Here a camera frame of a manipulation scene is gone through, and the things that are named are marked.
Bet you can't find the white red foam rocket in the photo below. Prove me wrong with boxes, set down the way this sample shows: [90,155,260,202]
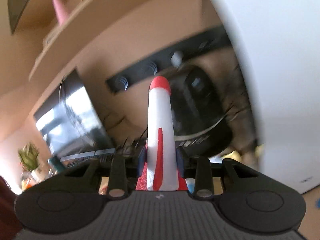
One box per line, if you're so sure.
[136,76,188,191]

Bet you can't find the dark red sleeve forearm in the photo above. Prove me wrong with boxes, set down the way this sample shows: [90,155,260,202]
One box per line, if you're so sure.
[0,177,23,239]

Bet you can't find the black keyboard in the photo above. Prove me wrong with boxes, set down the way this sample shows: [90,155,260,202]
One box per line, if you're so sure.
[60,148,116,168]

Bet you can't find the black round appliance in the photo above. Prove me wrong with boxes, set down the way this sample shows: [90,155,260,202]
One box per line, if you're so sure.
[166,65,233,158]

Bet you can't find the computer monitor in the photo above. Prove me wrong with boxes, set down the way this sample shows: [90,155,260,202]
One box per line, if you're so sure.
[34,69,113,158]

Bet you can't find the green potted plant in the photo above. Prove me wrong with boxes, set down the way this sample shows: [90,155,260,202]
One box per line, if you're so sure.
[17,142,39,172]

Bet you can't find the black power strip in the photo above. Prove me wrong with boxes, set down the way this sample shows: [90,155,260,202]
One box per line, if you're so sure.
[105,25,232,94]

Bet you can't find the pink cone object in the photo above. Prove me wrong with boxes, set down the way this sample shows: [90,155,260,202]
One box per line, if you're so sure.
[52,0,69,25]

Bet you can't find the wooden wall shelf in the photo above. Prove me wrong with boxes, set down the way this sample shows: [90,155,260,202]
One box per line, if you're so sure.
[27,0,203,82]

